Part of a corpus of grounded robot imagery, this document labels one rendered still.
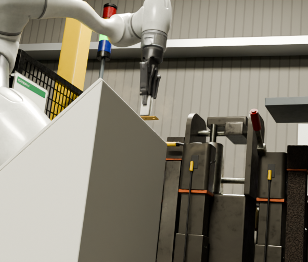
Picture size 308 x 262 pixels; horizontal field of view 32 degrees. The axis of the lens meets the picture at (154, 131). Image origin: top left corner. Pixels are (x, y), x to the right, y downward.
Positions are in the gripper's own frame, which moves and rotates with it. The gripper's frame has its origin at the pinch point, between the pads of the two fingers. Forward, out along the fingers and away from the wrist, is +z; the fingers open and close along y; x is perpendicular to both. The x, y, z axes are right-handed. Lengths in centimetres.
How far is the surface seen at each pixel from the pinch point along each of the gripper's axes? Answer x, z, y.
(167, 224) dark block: 22, 41, 25
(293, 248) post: 53, 44, 24
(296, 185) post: 54, 30, 24
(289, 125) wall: 10, -55, -210
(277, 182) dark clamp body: 49, 29, 25
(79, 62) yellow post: -60, -39, -46
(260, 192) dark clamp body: 45, 32, 25
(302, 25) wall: 16, -132, -211
